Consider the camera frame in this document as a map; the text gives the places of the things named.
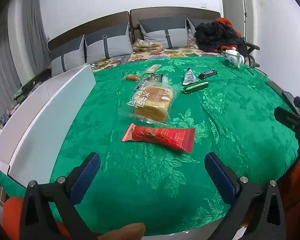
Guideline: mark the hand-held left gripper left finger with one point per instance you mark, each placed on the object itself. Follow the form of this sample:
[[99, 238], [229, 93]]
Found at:
[[86, 172]]

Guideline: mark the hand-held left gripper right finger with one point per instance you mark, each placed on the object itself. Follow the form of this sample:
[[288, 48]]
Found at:
[[220, 175]]

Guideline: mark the white cardboard box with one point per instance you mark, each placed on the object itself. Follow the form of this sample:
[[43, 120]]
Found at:
[[40, 117]]

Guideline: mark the red snack packet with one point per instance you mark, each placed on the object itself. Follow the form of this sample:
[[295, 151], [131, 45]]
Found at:
[[160, 135]]

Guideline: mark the black chocolate bar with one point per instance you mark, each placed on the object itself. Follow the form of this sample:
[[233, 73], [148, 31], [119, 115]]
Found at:
[[207, 74]]

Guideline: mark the yellow cake bar packet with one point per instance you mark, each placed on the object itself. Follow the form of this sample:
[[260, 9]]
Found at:
[[153, 68]]

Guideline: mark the black phone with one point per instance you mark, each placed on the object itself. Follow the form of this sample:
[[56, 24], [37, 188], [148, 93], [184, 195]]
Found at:
[[275, 87], [288, 98]]

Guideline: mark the green floral tablecloth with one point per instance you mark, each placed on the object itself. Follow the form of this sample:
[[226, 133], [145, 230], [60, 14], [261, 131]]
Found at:
[[140, 180]]

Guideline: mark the clear eyeglasses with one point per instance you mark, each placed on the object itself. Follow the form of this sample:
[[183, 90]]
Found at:
[[252, 70]]

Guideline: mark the dark wooden chair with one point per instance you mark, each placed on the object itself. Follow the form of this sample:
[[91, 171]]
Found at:
[[251, 47]]

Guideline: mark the white blue teapot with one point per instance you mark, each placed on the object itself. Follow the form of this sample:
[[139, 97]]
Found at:
[[232, 58]]

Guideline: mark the green sausage packet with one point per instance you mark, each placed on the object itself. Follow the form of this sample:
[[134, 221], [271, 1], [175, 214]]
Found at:
[[195, 87]]

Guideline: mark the sliced bread packet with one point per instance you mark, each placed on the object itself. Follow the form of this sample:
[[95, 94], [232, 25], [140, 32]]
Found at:
[[152, 102]]

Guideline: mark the silver triangular snack packet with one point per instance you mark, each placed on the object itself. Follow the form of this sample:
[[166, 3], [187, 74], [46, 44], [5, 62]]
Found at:
[[189, 77]]

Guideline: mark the small round cake packet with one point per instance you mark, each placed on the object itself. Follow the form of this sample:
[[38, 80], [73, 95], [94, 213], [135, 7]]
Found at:
[[132, 77]]

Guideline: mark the black jacket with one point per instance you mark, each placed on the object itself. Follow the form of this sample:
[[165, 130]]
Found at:
[[215, 36]]

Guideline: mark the red garment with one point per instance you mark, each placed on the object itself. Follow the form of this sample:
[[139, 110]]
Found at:
[[225, 21]]

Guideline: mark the white door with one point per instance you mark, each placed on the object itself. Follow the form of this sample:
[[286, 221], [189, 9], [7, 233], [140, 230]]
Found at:
[[237, 10]]

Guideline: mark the brown stick snack packet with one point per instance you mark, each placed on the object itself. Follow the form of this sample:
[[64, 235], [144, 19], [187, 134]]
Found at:
[[156, 78]]

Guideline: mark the grey two-tone pillow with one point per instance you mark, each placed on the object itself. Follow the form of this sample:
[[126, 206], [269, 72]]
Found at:
[[67, 55], [162, 32], [107, 42], [191, 28]]

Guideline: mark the clear plastic bag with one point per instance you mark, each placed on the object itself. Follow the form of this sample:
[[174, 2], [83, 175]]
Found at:
[[192, 42]]

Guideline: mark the beige folded blanket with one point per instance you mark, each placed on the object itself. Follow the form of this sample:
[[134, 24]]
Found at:
[[146, 45]]

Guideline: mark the grey curtain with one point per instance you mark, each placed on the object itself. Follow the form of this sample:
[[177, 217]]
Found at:
[[27, 42]]

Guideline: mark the brown bed headboard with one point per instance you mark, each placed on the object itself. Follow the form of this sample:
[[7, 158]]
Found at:
[[105, 21]]

